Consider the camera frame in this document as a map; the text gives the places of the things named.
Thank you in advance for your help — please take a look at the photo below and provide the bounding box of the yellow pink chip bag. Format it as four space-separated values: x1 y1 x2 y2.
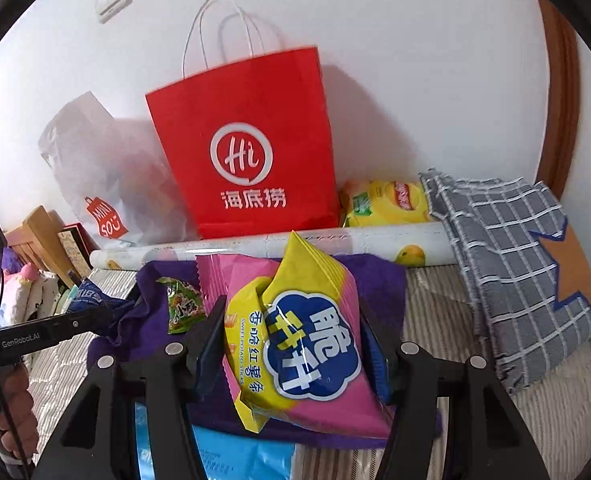
195 230 396 441

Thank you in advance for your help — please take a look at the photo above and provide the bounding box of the grey striped mattress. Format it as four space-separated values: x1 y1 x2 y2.
22 265 591 480

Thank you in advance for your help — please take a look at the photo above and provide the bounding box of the dark blue snack packet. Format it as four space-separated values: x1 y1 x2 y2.
68 280 126 321

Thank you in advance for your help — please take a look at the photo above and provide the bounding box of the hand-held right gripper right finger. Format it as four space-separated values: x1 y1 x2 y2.
358 297 551 480

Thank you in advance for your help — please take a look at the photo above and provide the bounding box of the person's left hand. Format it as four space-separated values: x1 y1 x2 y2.
0 362 41 466

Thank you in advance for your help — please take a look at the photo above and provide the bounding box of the yellow tea packet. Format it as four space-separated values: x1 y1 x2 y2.
339 180 433 228

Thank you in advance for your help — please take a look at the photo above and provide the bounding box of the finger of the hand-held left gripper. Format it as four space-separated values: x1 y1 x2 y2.
50 302 118 342

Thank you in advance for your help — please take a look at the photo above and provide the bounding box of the brown wooden door frame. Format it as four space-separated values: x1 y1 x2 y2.
535 0 583 201

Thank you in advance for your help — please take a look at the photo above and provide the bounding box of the wooden headboard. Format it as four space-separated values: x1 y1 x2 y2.
5 205 71 286

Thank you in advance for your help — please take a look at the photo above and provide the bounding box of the pink plush toy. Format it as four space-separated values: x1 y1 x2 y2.
2 262 41 286

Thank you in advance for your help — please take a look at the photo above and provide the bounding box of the red paper bag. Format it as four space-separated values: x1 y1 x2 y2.
145 0 343 241

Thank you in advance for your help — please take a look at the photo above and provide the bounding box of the white printed quilt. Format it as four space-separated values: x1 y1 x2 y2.
0 277 76 331

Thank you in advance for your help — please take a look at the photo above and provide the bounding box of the blue tissue pack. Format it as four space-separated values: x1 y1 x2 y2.
134 400 296 480

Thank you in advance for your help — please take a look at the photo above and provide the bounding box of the grey checked cloth with star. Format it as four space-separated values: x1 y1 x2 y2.
418 169 591 393

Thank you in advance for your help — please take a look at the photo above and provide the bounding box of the doodle cover notebook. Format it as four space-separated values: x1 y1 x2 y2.
55 225 98 281

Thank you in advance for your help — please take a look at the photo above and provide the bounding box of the rolled lemon print sheet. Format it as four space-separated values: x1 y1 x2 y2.
90 222 459 273

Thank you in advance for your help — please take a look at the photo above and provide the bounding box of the green snack packet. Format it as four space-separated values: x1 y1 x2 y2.
156 276 207 335

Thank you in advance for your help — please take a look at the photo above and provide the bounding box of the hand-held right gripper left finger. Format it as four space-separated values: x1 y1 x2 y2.
32 294 228 480

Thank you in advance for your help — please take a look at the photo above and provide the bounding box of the purple cloth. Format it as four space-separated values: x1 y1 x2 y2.
86 252 443 448

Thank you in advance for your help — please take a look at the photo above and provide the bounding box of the white plastic shopping bag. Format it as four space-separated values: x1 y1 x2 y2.
38 91 198 248

